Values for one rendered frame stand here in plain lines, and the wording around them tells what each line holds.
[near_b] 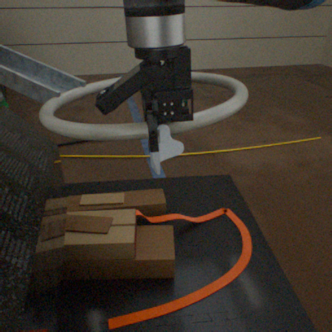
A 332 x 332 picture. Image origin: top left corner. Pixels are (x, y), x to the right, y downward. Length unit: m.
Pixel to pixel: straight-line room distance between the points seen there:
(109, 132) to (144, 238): 1.08
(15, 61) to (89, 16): 4.38
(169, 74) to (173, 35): 0.07
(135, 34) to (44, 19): 5.00
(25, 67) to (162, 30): 0.65
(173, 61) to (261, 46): 5.70
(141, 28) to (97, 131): 0.19
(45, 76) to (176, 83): 0.57
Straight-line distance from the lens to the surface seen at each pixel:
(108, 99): 0.52
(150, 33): 0.48
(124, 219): 1.54
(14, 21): 5.54
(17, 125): 1.19
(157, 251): 1.51
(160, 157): 0.54
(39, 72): 1.03
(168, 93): 0.50
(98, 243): 1.44
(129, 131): 0.55
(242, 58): 6.08
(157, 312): 1.45
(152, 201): 1.85
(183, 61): 0.51
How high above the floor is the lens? 1.20
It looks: 29 degrees down
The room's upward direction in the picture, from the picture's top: straight up
